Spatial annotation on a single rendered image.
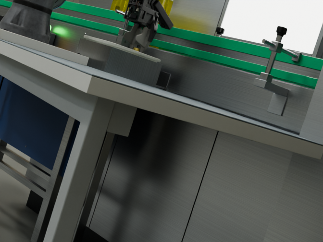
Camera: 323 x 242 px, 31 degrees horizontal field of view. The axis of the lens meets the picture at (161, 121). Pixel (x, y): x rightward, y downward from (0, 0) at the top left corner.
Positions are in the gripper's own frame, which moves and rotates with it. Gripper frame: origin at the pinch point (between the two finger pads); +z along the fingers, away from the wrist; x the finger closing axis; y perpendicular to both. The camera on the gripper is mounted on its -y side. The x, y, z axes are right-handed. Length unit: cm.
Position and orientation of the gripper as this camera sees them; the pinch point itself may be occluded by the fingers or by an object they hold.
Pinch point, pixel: (138, 51)
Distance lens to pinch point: 189.9
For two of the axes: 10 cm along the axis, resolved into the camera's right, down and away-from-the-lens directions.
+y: -6.7, -1.7, -7.3
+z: -3.1, 9.5, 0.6
